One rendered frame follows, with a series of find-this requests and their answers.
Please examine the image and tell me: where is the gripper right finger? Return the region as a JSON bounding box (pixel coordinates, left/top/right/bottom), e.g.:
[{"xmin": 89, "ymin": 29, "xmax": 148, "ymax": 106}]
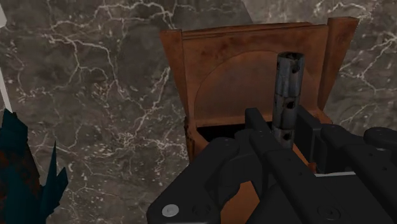
[{"xmin": 294, "ymin": 105, "xmax": 397, "ymax": 224}]

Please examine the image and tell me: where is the brown wooden open box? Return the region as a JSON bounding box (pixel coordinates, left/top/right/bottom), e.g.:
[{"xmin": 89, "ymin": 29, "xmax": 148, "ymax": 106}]
[{"xmin": 159, "ymin": 17, "xmax": 360, "ymax": 224}]

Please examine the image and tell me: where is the dark teal spiky object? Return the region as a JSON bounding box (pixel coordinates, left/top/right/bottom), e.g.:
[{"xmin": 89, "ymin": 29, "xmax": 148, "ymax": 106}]
[{"xmin": 0, "ymin": 108, "xmax": 69, "ymax": 224}]

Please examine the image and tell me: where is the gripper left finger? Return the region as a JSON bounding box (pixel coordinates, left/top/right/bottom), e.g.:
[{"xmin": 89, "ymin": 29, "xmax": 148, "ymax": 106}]
[{"xmin": 146, "ymin": 107, "xmax": 342, "ymax": 224}]

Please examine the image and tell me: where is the dark metal tube with holes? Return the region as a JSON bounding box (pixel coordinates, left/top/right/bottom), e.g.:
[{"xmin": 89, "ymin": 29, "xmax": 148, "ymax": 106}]
[{"xmin": 271, "ymin": 52, "xmax": 305, "ymax": 150}]

